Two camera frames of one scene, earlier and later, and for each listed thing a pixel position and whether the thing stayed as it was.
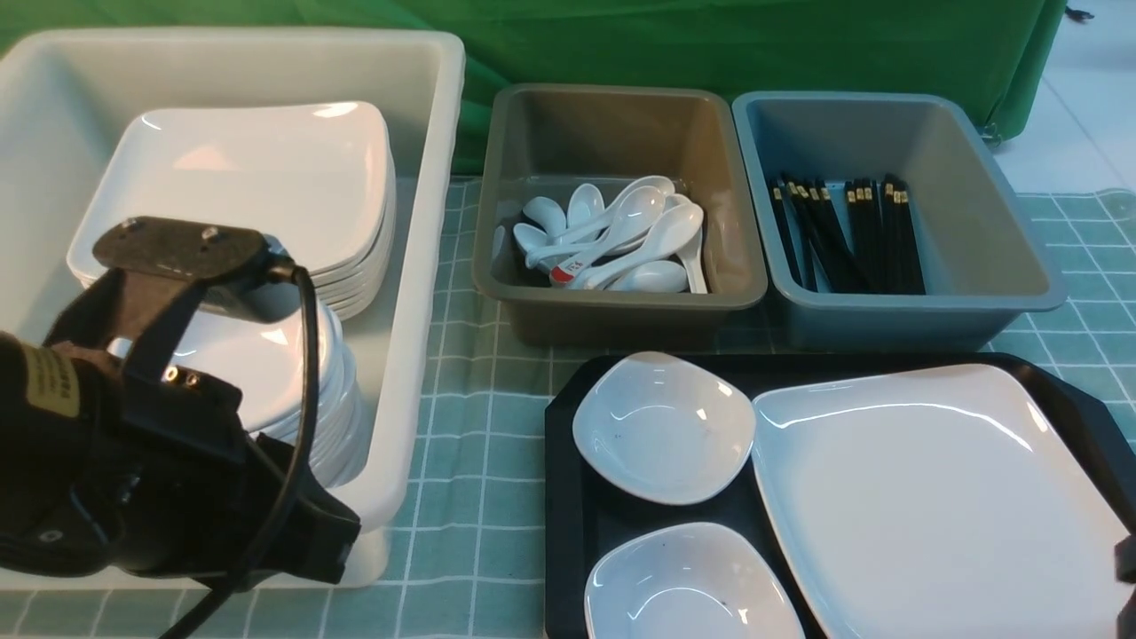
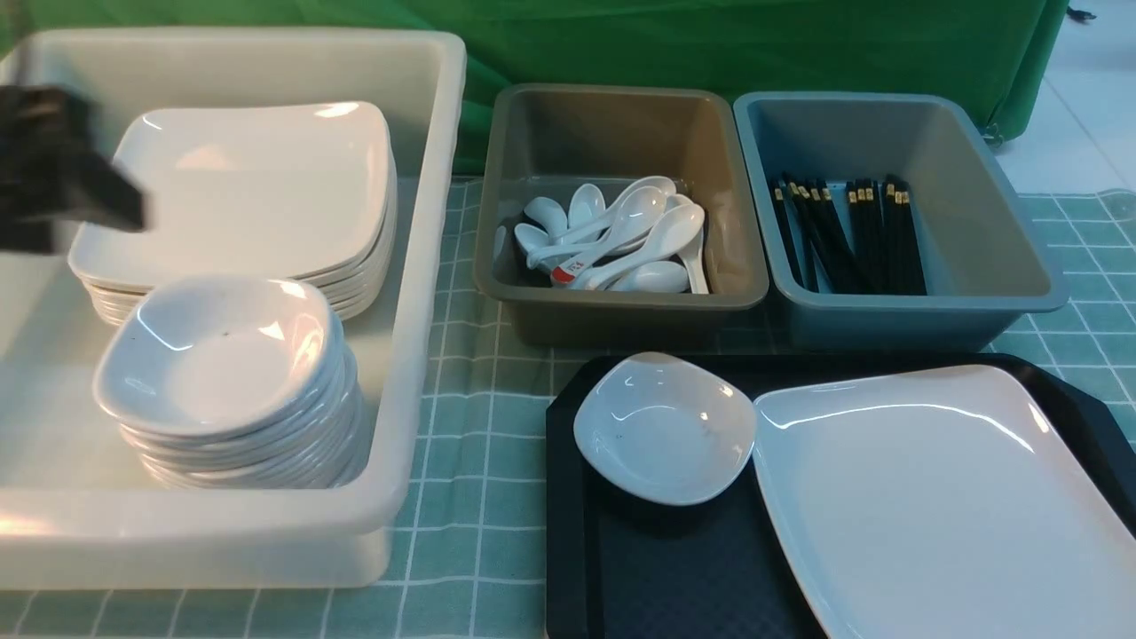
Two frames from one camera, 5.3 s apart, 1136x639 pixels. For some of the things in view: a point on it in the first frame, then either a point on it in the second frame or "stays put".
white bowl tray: x=663 y=429 stays put
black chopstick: x=800 y=193 stays put
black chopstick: x=794 y=190 stays put
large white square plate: x=947 y=503 stays put
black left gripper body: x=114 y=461 to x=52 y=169
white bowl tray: x=708 y=580 to x=211 y=356
